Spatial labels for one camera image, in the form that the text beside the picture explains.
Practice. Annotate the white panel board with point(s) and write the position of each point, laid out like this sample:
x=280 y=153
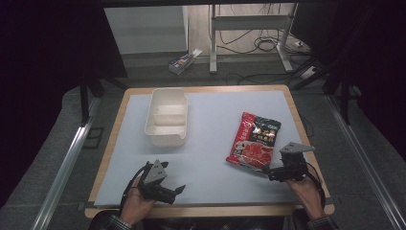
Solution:
x=145 y=30

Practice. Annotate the pale blue table mat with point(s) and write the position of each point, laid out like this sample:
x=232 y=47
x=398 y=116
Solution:
x=210 y=127

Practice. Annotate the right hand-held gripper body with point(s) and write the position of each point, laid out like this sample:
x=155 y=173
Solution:
x=295 y=163

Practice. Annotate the black tripod stand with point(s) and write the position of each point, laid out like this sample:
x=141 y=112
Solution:
x=86 y=96
x=344 y=99

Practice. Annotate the red seasoning packet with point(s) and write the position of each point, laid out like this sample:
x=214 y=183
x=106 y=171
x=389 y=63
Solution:
x=255 y=140

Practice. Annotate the white plastic bin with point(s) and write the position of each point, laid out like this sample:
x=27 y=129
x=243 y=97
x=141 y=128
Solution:
x=167 y=121

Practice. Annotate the white metal desk frame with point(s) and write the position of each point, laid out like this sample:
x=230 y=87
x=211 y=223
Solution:
x=252 y=22

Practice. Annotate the black floor frame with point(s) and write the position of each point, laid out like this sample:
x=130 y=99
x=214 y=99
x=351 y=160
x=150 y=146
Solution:
x=93 y=137

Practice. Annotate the person's left hand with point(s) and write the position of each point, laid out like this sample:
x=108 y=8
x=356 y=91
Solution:
x=135 y=204

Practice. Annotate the person's right hand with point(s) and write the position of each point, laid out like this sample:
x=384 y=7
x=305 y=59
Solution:
x=308 y=198

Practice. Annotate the aluminium floor rail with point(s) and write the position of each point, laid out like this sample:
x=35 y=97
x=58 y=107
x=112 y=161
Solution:
x=63 y=172
x=364 y=159

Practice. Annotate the white power strip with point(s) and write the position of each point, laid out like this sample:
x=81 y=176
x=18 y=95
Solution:
x=308 y=72

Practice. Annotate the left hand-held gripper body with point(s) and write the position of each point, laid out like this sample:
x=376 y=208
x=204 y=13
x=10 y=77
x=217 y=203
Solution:
x=155 y=172

